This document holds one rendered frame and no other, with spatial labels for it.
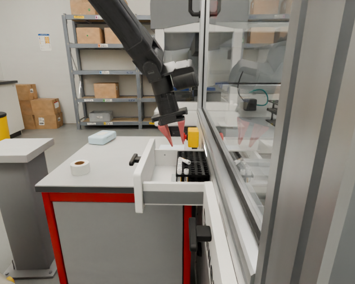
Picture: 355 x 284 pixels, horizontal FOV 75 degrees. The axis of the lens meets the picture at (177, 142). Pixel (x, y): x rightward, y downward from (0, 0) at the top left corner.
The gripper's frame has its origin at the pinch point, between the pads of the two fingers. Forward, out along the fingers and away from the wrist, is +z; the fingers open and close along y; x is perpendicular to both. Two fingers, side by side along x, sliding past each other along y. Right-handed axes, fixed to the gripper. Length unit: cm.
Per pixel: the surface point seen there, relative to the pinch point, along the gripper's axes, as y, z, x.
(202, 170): 5.3, 7.2, -7.5
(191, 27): 16, -42, 77
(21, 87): -291, -71, 363
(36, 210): -89, 31, 43
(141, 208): -11.1, 9.9, -15.8
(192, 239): 2.1, 6.2, -35.3
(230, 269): 6.9, 6.0, -42.3
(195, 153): 4.2, 6.5, 5.4
